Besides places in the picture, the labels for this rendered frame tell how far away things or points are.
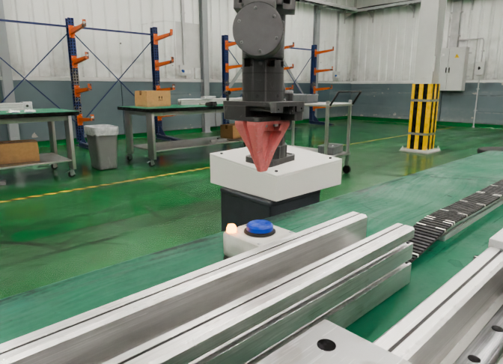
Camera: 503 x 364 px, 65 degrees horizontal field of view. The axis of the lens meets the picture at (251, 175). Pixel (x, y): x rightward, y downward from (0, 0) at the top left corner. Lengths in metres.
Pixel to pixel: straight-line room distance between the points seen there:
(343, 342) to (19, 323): 0.41
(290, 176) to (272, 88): 0.48
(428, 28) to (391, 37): 6.22
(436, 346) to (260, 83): 0.35
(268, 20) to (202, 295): 0.30
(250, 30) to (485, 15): 11.90
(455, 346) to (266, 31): 0.36
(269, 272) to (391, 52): 12.84
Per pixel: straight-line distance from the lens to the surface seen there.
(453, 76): 12.10
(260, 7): 0.47
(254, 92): 0.53
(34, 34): 8.11
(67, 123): 5.08
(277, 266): 0.48
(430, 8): 7.16
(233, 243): 0.59
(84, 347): 0.37
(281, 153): 1.04
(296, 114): 0.54
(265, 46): 0.47
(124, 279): 0.62
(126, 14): 8.78
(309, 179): 1.05
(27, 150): 5.16
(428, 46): 7.08
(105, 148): 5.44
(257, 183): 1.00
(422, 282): 0.63
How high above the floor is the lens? 1.05
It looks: 13 degrees down
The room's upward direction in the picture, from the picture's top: straight up
